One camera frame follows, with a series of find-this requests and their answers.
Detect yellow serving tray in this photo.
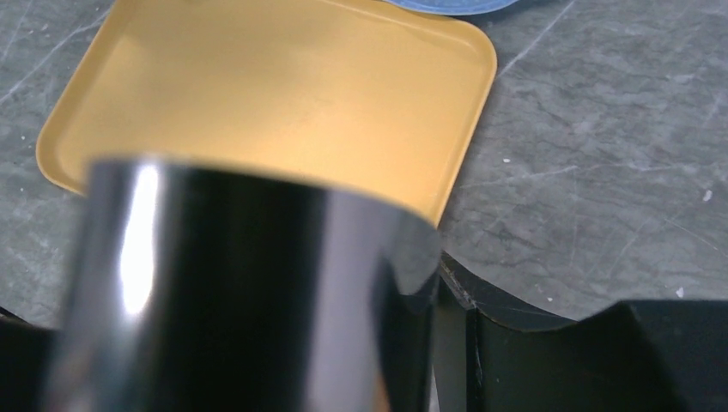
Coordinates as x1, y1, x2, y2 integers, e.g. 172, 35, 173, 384
36, 1, 497, 223

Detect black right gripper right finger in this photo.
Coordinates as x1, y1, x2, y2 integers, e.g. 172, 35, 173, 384
434, 255, 727, 411

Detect black metal serving tongs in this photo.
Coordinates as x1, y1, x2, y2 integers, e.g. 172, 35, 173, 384
40, 159, 440, 411

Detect blue three-tier cake stand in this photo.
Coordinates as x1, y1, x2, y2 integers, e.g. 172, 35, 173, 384
385, 0, 518, 16

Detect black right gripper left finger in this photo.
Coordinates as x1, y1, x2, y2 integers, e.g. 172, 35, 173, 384
1, 308, 55, 411

